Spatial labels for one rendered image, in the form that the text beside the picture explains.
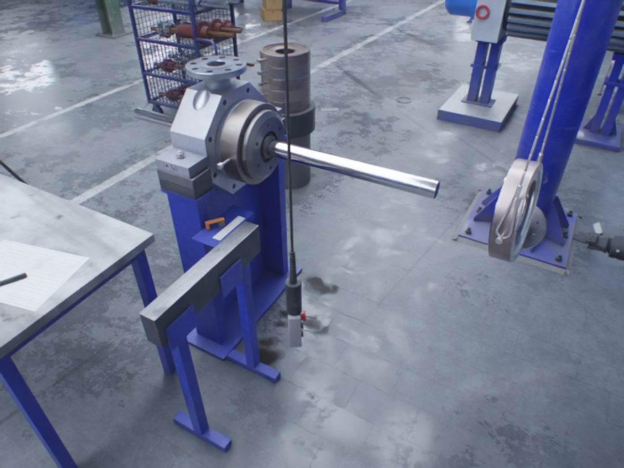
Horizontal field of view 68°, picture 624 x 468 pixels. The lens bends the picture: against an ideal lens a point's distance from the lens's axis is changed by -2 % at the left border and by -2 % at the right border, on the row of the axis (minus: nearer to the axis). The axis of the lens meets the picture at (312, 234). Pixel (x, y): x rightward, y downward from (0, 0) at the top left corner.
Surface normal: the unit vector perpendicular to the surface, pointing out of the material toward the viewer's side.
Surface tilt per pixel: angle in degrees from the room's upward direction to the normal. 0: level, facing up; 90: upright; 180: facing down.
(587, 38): 90
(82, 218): 0
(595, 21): 90
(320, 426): 0
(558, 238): 90
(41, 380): 0
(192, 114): 45
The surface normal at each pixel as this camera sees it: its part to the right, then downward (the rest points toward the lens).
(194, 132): -0.34, -0.19
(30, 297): 0.00, -0.80
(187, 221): -0.48, 0.52
